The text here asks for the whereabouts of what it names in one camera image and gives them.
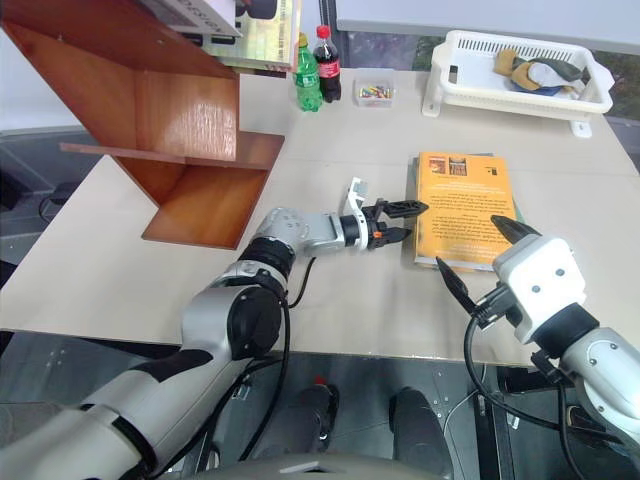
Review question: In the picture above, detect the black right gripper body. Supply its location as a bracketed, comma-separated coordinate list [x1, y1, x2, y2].
[473, 281, 524, 332]

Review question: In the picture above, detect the green plastic bottle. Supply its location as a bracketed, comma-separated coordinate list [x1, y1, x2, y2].
[292, 32, 324, 114]

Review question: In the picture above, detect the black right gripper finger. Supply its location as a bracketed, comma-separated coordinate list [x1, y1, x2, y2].
[435, 256, 477, 316]
[490, 214, 542, 247]

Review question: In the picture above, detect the wooden bookshelf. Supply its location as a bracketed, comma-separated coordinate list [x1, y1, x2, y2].
[0, 0, 286, 251]

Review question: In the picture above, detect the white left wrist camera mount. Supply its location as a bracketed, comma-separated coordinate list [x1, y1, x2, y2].
[341, 176, 375, 251]

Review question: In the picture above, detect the grey cloth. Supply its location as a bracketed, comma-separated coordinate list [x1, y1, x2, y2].
[519, 58, 592, 94]

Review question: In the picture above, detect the white plastic basket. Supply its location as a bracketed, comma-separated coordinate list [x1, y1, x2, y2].
[421, 29, 615, 139]

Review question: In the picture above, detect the clear box of coloured pieces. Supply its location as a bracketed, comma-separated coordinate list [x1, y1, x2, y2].
[352, 74, 397, 109]

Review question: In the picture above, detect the grey board panel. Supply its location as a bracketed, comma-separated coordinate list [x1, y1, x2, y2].
[335, 0, 640, 57]

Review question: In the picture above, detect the orange book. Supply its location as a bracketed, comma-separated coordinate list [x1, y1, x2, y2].
[405, 152, 527, 274]
[412, 151, 519, 274]

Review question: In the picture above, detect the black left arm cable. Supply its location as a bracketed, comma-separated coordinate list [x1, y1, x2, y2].
[164, 255, 317, 480]

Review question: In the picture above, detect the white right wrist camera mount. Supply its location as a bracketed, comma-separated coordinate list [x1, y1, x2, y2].
[492, 233, 587, 345]

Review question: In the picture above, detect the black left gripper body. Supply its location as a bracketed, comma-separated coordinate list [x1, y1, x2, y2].
[362, 198, 401, 251]

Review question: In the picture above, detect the cola bottle red cap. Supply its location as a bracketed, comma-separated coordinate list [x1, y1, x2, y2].
[313, 25, 344, 104]

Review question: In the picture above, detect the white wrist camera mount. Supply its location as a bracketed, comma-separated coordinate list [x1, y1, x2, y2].
[341, 176, 375, 251]
[492, 233, 587, 345]

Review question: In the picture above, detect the grey white book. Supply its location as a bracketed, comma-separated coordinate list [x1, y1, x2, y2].
[134, 0, 246, 40]

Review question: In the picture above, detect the black power adapter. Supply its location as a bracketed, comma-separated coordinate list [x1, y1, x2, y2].
[38, 181, 77, 222]

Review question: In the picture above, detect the tan yellow cloth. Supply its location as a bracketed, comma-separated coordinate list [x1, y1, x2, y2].
[494, 48, 544, 93]

